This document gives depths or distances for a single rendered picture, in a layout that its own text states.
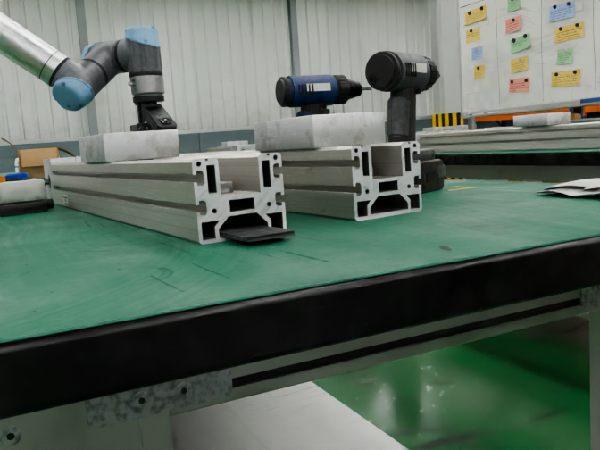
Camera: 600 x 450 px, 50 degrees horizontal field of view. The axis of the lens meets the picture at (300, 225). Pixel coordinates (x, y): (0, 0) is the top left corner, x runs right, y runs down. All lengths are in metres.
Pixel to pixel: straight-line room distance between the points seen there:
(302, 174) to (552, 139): 1.68
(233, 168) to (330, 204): 0.13
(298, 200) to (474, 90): 3.85
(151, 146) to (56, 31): 11.81
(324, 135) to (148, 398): 0.42
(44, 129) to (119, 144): 11.56
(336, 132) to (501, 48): 3.69
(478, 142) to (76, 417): 2.33
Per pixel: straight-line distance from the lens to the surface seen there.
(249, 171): 0.69
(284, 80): 1.23
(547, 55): 4.18
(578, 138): 2.35
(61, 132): 12.52
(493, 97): 4.50
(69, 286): 0.51
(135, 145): 0.95
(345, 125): 0.81
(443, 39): 9.40
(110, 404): 0.50
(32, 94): 12.57
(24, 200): 1.25
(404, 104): 1.01
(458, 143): 2.77
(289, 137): 0.83
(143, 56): 1.51
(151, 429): 0.52
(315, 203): 0.80
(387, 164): 0.79
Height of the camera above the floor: 0.88
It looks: 8 degrees down
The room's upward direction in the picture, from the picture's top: 4 degrees counter-clockwise
